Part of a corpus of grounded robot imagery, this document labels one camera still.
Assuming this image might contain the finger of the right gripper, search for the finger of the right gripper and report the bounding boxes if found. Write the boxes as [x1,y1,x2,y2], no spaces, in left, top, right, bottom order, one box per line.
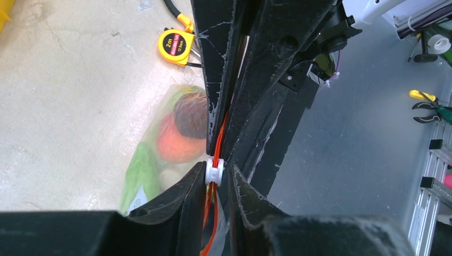
[191,0,247,156]

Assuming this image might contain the yellow tape measure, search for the yellow tape measure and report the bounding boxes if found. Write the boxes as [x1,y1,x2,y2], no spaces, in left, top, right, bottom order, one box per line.
[157,29,195,66]

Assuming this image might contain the light green cucumber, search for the light green cucumber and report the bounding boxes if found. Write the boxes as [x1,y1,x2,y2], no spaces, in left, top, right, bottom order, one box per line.
[119,142,160,215]

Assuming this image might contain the green handled background pliers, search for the green handled background pliers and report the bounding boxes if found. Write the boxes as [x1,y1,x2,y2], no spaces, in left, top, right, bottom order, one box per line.
[409,90,451,125]

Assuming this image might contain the dark red plum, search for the dark red plum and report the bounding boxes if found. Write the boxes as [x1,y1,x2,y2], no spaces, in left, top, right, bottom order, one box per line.
[173,92,207,139]

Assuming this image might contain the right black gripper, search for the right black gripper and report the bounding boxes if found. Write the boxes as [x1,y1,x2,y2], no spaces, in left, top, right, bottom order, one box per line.
[220,1,362,160]

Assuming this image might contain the white cauliflower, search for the white cauliflower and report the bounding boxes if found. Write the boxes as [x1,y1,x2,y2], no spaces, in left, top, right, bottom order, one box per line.
[159,167,184,192]

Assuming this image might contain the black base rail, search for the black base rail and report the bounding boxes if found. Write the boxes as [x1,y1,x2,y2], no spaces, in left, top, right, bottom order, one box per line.
[241,77,319,196]

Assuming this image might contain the clear orange zip bag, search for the clear orange zip bag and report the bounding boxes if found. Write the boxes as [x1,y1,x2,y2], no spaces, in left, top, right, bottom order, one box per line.
[118,84,230,256]

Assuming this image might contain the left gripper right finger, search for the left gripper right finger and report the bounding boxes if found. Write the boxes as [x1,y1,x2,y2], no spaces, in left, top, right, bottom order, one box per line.
[228,164,288,255]

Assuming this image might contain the yellow plastic tray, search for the yellow plastic tray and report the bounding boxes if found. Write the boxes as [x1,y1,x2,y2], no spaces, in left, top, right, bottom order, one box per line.
[0,0,15,31]

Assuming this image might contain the orange handled pliers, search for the orange handled pliers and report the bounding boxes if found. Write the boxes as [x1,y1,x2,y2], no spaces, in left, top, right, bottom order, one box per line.
[163,0,200,59]

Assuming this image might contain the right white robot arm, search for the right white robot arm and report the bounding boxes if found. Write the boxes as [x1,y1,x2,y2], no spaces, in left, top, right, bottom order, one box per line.
[191,1,399,158]

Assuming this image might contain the aluminium frame rail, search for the aluminium frame rail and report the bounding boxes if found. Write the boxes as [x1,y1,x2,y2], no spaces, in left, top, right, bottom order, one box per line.
[408,123,451,255]

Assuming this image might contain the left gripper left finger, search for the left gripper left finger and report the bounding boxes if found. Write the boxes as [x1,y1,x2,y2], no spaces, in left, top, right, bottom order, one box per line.
[127,162,206,255]

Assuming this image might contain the black yellow screwdriver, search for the black yellow screwdriver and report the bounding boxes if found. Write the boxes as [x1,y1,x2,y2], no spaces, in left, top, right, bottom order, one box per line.
[186,62,202,68]

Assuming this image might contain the white tape roll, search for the white tape roll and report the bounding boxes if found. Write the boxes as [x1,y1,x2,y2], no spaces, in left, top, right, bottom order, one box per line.
[427,34,451,54]

